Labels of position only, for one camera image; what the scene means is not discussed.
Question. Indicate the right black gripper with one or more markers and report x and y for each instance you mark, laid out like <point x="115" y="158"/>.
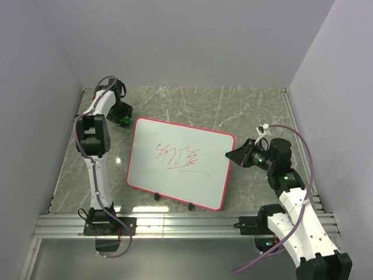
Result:
<point x="242" y="155"/>

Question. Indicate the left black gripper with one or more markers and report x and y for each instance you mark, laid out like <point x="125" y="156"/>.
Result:
<point x="127" y="110"/>

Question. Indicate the green whiteboard eraser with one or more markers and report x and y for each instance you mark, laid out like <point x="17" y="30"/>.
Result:
<point x="125" y="121"/>

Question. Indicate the red framed whiteboard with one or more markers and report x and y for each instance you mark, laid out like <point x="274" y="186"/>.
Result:
<point x="180" y="162"/>

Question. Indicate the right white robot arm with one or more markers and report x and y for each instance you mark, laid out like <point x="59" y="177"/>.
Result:
<point x="293" y="221"/>

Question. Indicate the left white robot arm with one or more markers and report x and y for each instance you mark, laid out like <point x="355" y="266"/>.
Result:
<point x="93" y="142"/>

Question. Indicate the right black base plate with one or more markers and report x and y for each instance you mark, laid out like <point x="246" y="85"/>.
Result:
<point x="251" y="226"/>

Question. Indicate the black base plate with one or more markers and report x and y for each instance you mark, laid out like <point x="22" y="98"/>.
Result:
<point x="251" y="226"/>
<point x="111" y="229"/>

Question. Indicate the aluminium mounting rail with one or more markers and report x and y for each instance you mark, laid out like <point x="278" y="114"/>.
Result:
<point x="191" y="225"/>

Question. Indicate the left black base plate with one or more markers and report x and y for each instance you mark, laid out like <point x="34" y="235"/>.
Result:
<point x="111" y="229"/>

